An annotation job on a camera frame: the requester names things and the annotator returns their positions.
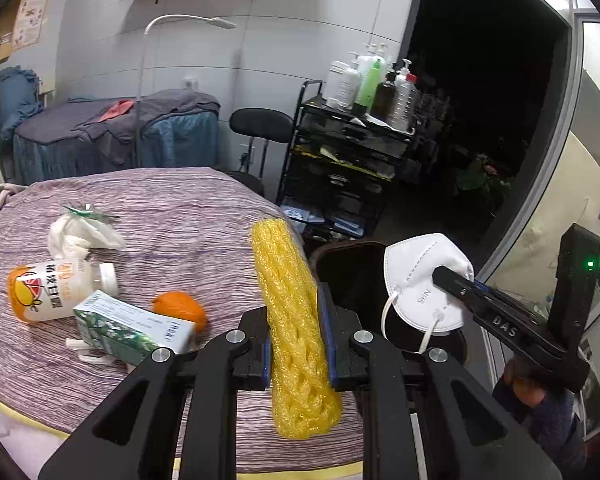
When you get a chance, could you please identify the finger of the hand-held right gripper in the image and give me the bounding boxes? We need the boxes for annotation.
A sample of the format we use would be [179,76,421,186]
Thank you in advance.
[432,265,552,379]

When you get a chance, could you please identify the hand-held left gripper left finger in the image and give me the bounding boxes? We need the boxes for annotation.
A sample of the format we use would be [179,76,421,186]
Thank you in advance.
[37,307,274,480]

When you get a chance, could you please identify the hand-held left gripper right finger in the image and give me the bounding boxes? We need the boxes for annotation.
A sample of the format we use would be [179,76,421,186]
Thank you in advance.
[316,282,563,480]

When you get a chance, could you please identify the yellow foam net sleeve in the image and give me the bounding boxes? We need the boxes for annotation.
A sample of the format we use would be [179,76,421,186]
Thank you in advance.
[251,217,344,441]

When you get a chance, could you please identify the dark trash bin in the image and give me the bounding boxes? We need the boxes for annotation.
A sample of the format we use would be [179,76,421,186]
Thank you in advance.
[310,241,469,362]

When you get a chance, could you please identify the orange fruit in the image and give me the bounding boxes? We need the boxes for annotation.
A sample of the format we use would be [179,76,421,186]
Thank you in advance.
[152,291,209,334]

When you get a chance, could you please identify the white face mask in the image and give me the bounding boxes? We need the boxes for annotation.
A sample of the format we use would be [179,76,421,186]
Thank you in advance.
[381,232,476,354]

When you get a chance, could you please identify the green drink carton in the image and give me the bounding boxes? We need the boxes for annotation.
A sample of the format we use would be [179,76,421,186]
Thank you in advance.
[72,290,197,366]

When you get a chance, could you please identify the white yogurt bottle orange label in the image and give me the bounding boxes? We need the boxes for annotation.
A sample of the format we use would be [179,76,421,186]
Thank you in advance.
[6,258,119,329]

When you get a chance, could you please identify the white tissue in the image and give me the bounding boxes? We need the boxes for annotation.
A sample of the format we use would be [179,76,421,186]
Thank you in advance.
[48,203,128,261]

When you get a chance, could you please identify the person's right forearm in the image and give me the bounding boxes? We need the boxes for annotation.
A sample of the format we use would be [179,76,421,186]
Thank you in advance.
[492,375,588,467]

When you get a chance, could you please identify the person's right hand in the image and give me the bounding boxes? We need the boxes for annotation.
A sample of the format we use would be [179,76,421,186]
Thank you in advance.
[504,360,551,411]

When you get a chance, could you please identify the blue printed packet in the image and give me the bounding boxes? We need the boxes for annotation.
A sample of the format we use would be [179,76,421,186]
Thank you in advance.
[281,205,326,224]
[330,212,366,234]

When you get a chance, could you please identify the potted plant pink flowers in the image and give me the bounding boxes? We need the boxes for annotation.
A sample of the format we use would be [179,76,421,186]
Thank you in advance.
[455,152,514,206]

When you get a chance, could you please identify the purple striped blanket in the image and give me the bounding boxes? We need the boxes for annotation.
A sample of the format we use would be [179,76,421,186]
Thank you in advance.
[0,167,367,474]

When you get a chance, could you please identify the black round stool seat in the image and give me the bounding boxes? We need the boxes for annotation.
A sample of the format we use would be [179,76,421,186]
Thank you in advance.
[220,170,266,199]

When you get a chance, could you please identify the aluminium framed glass door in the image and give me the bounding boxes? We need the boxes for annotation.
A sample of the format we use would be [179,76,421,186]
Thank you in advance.
[472,0,600,442]

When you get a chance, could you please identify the black storage cart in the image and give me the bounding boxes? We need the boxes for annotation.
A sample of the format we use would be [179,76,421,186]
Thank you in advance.
[276,80,424,242]

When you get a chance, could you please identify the rack of dark packets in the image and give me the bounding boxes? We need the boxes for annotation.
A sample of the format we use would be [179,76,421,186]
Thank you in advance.
[415,85,456,181]

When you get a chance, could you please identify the black stool with backrest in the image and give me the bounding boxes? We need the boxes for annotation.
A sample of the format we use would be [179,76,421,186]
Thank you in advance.
[229,108,295,181]

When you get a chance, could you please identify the brown bottle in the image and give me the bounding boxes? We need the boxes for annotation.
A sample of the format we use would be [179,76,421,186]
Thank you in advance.
[372,71,399,119]

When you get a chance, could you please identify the green bottle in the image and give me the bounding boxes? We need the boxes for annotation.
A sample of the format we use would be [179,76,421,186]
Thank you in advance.
[354,58,386,116]

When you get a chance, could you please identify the white jar bottle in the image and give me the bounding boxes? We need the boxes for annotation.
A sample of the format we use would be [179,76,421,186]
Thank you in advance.
[326,61,351,106]

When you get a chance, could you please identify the small white pump bottle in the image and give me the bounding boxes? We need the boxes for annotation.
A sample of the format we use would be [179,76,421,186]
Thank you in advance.
[392,58,414,86]

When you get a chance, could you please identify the massage bed with grey cover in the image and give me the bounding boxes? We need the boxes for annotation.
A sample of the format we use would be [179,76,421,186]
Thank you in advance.
[12,89,221,186]

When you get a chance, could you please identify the red cloth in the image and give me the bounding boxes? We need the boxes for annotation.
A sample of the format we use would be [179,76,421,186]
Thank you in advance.
[98,101,134,123]

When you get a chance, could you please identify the large white pump bottle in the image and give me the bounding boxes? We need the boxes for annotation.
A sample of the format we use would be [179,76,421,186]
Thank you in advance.
[357,42,394,81]

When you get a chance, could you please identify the white floor lamp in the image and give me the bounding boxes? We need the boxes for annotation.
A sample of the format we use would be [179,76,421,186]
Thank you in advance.
[136,14,237,169]

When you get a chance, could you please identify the blue clothes pile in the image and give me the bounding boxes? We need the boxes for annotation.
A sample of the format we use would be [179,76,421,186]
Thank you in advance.
[0,66,44,141]

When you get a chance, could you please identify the white elastic strap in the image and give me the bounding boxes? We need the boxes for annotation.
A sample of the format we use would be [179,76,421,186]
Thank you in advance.
[65,337,117,369]

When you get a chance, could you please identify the wall poster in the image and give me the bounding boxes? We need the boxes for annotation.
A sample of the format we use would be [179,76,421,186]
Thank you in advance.
[12,0,50,51]

